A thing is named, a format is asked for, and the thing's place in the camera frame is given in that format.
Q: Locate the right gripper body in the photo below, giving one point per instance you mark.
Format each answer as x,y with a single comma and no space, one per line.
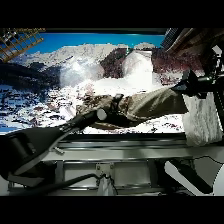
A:
188,87

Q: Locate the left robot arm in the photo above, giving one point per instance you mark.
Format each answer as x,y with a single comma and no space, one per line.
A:
30,146

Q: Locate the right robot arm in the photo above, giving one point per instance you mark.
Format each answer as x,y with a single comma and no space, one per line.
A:
186,175

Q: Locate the white garment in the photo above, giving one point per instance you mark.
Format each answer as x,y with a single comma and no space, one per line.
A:
201,123

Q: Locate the silver frame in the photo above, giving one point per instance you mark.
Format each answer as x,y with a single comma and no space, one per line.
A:
133,150

